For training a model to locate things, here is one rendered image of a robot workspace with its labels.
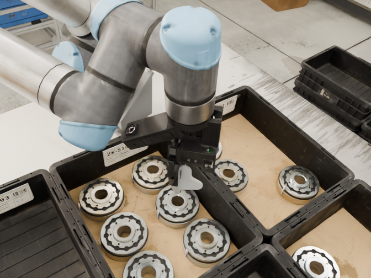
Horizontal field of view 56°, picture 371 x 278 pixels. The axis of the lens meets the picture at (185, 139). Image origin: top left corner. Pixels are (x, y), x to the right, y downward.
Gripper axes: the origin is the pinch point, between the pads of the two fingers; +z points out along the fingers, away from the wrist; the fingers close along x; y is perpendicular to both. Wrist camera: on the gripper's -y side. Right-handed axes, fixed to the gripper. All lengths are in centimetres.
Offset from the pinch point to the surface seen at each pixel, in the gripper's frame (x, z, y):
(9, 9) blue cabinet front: 138, 62, -136
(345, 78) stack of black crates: 118, 65, 66
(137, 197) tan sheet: 2.6, 17.0, -10.7
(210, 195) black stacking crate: 3.7, 11.8, 6.7
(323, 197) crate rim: 7.0, 9.5, 31.5
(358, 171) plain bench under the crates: 36, 36, 52
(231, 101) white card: 36.9, 13.7, 8.2
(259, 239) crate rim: -6.5, 7.6, 18.0
